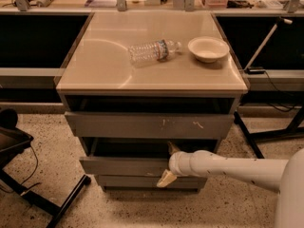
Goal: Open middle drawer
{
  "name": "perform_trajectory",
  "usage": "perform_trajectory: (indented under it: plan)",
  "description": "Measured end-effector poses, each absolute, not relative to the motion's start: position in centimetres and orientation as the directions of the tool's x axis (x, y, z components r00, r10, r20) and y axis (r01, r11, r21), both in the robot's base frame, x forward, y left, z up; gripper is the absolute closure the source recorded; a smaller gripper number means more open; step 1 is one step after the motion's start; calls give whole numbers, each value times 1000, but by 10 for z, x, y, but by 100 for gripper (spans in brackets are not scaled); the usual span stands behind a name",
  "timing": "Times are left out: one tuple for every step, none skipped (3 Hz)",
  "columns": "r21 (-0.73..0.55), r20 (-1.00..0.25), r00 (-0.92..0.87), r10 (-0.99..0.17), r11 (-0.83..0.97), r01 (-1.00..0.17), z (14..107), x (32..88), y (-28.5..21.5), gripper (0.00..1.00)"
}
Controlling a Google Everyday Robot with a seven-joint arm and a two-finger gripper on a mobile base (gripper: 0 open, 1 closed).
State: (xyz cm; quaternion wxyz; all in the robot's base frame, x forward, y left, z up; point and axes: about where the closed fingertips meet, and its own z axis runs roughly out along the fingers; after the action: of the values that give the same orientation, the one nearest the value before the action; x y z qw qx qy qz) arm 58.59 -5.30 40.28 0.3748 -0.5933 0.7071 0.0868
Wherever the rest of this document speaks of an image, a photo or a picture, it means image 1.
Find black cable left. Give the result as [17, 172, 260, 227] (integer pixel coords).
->
[0, 145, 42, 194]

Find grey bottom drawer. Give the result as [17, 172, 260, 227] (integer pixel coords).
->
[95, 175, 206, 190]

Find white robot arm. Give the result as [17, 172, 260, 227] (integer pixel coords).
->
[157, 142, 304, 228]

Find clear plastic water bottle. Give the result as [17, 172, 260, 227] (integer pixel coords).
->
[127, 39, 181, 65]

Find grey drawer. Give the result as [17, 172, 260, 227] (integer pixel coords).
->
[65, 112, 234, 140]
[95, 175, 206, 190]
[80, 139, 219, 177]

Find white bowl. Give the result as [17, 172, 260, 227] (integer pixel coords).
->
[188, 36, 230, 63]

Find grey top drawer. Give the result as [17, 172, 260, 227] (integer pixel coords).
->
[65, 112, 234, 140]

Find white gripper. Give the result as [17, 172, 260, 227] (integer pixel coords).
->
[157, 142, 198, 188]

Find black stand right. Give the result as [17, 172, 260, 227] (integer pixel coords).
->
[234, 106, 304, 159]

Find black stand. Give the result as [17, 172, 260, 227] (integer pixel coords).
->
[234, 106, 304, 159]
[0, 108, 91, 228]

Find grey drawer cabinet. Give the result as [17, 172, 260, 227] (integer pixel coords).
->
[55, 9, 249, 194]

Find black stand left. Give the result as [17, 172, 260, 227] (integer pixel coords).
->
[0, 108, 91, 228]

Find white rod with black base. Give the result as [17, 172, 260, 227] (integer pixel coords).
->
[243, 17, 293, 72]

